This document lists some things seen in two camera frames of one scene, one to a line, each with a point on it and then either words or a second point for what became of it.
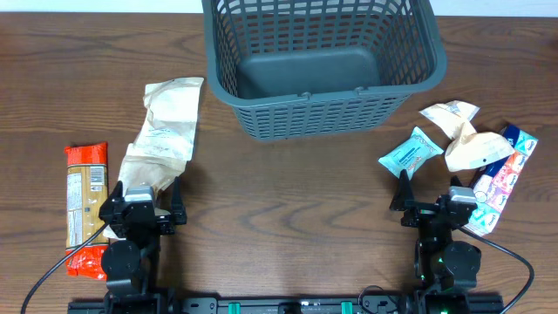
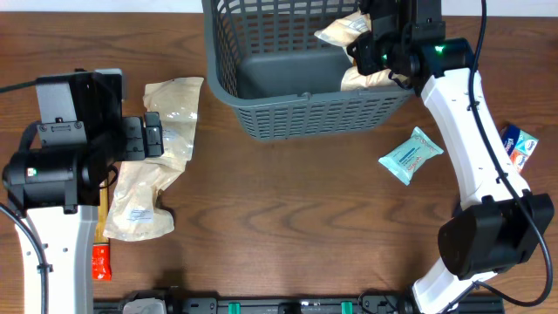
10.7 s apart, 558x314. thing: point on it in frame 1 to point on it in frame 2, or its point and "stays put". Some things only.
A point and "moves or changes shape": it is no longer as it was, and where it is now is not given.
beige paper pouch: x=139 y=167 stays put
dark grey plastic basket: x=298 y=70 stays put
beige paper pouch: x=470 y=148 moves or changes shape
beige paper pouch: x=169 y=133 stays put
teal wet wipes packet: x=413 y=151 stays put
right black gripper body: x=418 y=213 to x=376 y=55
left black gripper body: x=164 y=227 to x=129 y=139
